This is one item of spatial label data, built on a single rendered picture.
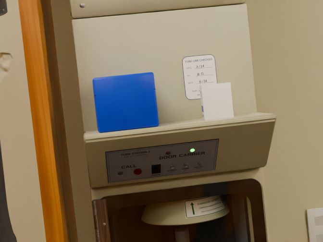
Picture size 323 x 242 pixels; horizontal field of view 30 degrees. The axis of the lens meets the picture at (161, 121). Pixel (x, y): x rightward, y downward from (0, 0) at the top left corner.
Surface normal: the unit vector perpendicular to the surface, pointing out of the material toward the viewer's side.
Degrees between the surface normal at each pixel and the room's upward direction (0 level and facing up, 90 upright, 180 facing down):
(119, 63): 90
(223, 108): 90
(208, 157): 135
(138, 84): 90
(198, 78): 90
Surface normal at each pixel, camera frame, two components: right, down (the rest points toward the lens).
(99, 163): 0.16, 0.73
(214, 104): -0.01, 0.05
